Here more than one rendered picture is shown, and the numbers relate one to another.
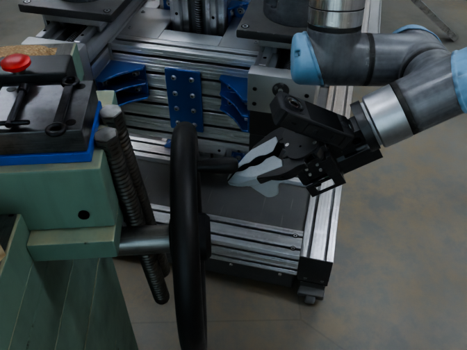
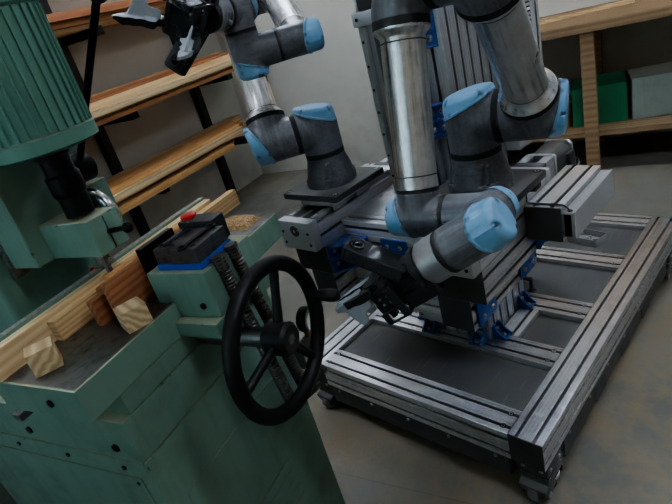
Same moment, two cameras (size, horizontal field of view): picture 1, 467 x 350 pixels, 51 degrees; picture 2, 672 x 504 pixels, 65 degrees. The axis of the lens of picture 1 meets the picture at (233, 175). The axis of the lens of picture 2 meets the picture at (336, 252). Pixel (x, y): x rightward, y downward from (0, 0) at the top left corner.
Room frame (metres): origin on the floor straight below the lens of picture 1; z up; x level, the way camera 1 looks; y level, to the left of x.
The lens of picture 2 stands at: (-0.18, -0.51, 1.30)
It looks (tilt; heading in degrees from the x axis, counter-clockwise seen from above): 25 degrees down; 35
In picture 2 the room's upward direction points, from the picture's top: 16 degrees counter-clockwise
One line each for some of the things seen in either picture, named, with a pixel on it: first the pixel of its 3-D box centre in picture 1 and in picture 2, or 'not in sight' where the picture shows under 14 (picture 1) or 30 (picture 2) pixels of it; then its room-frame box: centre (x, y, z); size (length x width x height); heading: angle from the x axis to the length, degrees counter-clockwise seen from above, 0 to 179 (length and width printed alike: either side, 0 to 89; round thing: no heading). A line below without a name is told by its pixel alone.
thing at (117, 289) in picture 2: not in sight; (160, 265); (0.41, 0.31, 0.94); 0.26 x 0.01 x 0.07; 4
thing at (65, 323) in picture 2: not in sight; (162, 250); (0.49, 0.40, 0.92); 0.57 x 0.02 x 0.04; 4
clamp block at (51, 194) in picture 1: (56, 157); (206, 274); (0.42, 0.20, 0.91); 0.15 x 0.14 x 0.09; 4
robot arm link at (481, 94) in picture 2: not in sight; (473, 117); (1.00, -0.15, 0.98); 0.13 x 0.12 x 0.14; 89
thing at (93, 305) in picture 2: not in sight; (141, 278); (0.38, 0.34, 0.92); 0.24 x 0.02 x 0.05; 4
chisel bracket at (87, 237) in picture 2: not in sight; (86, 236); (0.36, 0.41, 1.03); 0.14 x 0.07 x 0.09; 94
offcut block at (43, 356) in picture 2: not in sight; (43, 356); (0.15, 0.33, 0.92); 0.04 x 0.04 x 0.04; 61
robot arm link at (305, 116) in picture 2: not in sight; (315, 127); (1.11, 0.35, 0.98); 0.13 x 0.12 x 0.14; 129
